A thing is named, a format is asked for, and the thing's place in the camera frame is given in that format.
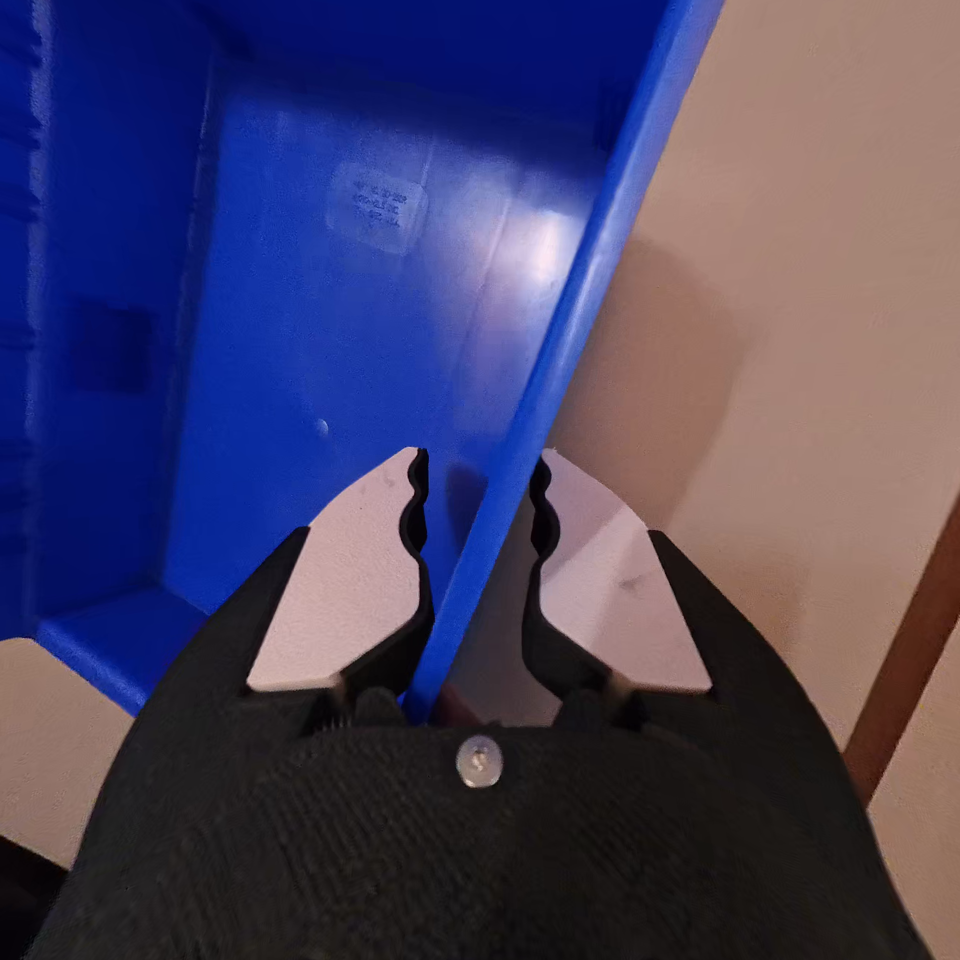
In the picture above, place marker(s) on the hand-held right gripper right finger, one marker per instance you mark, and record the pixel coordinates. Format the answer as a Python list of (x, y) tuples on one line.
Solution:
[(615, 600)]

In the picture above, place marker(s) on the blue plastic bin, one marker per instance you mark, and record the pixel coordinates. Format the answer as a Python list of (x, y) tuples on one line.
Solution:
[(337, 337)]

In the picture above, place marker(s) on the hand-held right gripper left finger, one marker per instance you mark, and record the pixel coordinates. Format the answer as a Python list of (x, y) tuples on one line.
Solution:
[(345, 592)]

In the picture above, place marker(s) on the grey desk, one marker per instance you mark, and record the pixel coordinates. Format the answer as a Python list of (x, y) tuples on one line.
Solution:
[(922, 825), (787, 300)]

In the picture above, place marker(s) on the person's black clothing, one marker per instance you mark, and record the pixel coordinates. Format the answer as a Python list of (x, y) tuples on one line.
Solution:
[(22, 900)]

